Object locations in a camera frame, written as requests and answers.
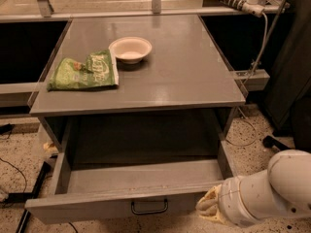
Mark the grey top drawer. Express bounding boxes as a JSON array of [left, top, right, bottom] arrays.
[[26, 131, 236, 224]]

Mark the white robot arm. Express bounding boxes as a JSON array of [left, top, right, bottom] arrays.
[[196, 150, 311, 227]]

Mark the grey drawer cabinet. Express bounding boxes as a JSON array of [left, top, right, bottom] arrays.
[[30, 15, 245, 151]]

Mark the black office chair base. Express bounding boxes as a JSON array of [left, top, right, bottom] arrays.
[[262, 136, 290, 150]]

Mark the green chip bag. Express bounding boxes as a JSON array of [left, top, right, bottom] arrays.
[[47, 50, 119, 91]]

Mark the white paper bowl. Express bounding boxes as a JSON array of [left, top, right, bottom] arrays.
[[109, 37, 153, 64]]

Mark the white power strip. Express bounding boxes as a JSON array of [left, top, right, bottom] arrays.
[[218, 0, 264, 17]]

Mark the black drawer handle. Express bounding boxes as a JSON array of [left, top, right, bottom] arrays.
[[130, 199, 169, 216]]

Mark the black floor cable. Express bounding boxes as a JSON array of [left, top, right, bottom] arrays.
[[0, 156, 29, 196]]

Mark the white power cable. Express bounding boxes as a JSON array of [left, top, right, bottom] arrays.
[[242, 11, 270, 83]]

